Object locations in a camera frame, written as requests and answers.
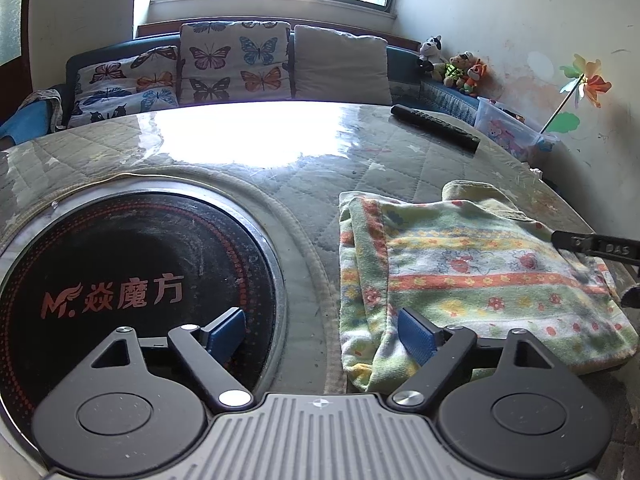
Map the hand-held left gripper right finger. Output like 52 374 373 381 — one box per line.
391 306 558 407

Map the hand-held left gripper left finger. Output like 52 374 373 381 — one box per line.
89 307 255 409

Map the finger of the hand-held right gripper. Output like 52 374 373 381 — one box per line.
549 229 598 262

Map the floral patterned green garment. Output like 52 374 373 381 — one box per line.
337 180 640 393

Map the clear plastic storage box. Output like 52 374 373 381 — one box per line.
472 96 561 163

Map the round black induction cooker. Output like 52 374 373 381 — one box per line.
0 174 290 466

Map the colourful pinwheel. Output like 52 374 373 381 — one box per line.
540 52 613 136

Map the quilted grey table cover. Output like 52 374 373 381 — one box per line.
0 101 640 411

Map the black remote control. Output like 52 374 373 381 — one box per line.
390 104 481 153

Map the orange plush toy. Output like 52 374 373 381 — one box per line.
462 58 488 98

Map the plush bear with yellow vest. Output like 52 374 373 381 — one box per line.
442 51 473 88

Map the black and white plush toy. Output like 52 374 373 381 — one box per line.
417 35 443 72

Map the dark blue sofa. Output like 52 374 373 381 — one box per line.
0 34 483 133

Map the wide butterfly print pillow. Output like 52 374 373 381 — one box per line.
67 46 181 128

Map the square butterfly print pillow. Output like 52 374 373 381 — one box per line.
178 20 293 106

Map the plain beige cushion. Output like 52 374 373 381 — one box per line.
292 25 393 107

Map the blue cloth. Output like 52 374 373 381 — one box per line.
0 97 63 143

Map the grey striped clothing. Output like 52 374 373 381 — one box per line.
17 89 63 111

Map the dark wooden door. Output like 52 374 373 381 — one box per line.
0 0 35 126

